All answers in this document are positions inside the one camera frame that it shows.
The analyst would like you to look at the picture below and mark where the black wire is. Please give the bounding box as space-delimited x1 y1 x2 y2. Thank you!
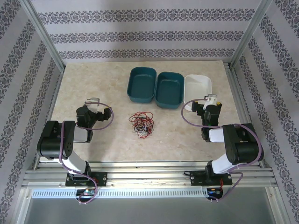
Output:
130 118 147 132
132 119 150 131
135 120 152 132

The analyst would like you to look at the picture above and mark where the red wire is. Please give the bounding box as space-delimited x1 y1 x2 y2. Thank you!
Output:
137 127 154 140
130 115 152 133
128 113 145 128
134 112 155 131

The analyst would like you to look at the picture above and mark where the white plastic bin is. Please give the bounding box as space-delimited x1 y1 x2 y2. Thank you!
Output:
183 74 213 105

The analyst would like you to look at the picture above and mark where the teal plastic bin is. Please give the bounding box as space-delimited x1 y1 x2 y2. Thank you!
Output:
154 71 185 110
127 67 157 104

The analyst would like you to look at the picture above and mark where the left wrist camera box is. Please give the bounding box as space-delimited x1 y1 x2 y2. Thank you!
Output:
85 97 100 113

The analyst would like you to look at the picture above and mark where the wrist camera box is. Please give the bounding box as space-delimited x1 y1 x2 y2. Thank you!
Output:
202 94 217 110
85 97 100 113

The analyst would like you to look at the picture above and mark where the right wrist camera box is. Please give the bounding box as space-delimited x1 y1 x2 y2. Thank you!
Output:
202 94 217 110

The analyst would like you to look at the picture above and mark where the aluminium side rail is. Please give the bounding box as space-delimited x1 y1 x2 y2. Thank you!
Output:
223 61 267 165
35 69 65 165

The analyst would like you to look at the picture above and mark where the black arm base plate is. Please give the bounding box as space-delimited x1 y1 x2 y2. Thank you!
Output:
190 170 233 187
65 171 108 187

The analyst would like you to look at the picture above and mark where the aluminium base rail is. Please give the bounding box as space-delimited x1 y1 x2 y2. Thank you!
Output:
22 161 278 188

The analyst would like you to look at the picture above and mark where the white slotted cable duct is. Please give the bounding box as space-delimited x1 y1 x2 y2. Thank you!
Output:
31 188 209 198

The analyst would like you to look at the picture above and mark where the aluminium frame post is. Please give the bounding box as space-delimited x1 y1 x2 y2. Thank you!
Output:
25 0 65 72
229 0 273 70

